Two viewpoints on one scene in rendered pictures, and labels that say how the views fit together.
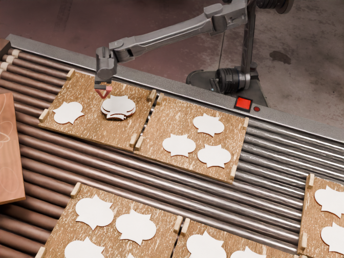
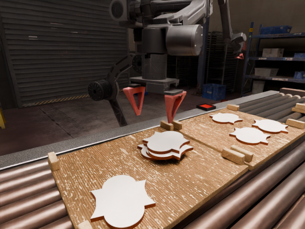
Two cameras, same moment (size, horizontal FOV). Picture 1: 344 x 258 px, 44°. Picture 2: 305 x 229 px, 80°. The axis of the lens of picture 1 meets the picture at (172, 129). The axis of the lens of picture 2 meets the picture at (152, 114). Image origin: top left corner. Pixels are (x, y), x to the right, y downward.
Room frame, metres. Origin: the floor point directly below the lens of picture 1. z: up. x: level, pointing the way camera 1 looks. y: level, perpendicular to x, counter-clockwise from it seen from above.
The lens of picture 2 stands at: (0.92, 0.61, 1.21)
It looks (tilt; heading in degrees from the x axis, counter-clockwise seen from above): 19 degrees down; 314
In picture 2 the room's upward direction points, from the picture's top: straight up
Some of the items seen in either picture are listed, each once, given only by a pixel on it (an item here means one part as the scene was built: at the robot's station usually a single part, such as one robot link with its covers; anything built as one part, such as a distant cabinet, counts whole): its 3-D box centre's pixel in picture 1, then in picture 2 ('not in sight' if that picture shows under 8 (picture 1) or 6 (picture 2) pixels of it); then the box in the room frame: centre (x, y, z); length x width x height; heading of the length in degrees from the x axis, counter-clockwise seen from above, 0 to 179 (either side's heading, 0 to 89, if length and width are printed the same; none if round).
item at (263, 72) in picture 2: not in sight; (265, 72); (2.10, -4.83, 0.74); 0.44 x 0.36 x 0.20; 162
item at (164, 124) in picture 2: (152, 95); (166, 125); (1.32, 0.11, 0.95); 0.06 x 0.02 x 0.03; 171
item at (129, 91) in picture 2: not in sight; (142, 98); (1.25, 0.30, 1.10); 0.07 x 0.07 x 0.09; 9
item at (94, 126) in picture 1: (100, 108); (145, 165); (1.22, 0.32, 0.93); 0.41 x 0.35 x 0.02; 81
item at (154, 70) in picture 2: (103, 68); (154, 70); (1.21, 0.30, 1.17); 0.10 x 0.07 x 0.07; 9
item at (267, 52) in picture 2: not in sight; (273, 52); (2.04, -4.87, 1.20); 0.36 x 0.28 x 0.22; 164
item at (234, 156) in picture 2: (133, 140); (233, 155); (1.06, 0.15, 0.95); 0.06 x 0.02 x 0.03; 171
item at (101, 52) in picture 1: (103, 57); (157, 42); (1.20, 0.29, 1.24); 0.07 x 0.06 x 0.07; 15
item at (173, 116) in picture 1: (193, 136); (234, 128); (1.14, -0.10, 0.93); 0.41 x 0.35 x 0.02; 79
